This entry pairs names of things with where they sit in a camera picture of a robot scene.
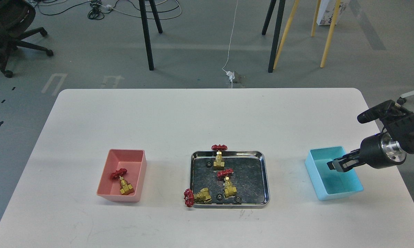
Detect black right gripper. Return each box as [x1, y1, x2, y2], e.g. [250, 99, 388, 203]
[327, 134, 399, 172]

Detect brass valve red handle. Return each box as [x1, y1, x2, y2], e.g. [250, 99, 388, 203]
[110, 168, 135, 196]

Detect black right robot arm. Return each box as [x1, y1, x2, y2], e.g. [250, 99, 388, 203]
[327, 91, 414, 173]

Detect blue plastic box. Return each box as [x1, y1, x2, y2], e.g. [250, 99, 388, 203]
[305, 146, 363, 200]

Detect brass valve tray centre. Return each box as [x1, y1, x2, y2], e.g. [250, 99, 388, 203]
[217, 168, 237, 198]

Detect brass valve at tray top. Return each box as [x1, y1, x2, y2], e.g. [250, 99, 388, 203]
[211, 144, 228, 170]

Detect brass valve tray corner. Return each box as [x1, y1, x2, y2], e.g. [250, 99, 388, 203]
[184, 187, 212, 207]

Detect white cardboard box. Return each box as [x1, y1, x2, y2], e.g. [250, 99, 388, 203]
[316, 0, 350, 25]

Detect pink plastic box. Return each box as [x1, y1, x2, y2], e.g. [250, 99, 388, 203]
[96, 149, 147, 202]

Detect stainless steel tray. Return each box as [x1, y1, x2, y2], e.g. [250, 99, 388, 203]
[189, 151, 270, 208]

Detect black stand legs right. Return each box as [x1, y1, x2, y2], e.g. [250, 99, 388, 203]
[261, 0, 286, 73]

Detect black stand legs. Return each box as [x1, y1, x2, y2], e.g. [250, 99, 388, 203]
[261, 0, 286, 73]
[139, 0, 163, 71]

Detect black office chair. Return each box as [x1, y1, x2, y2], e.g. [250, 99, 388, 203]
[0, 0, 54, 77]

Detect white power cable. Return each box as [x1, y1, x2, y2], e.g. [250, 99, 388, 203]
[222, 0, 240, 82]

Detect black floor cables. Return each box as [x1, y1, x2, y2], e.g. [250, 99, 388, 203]
[31, 0, 183, 20]

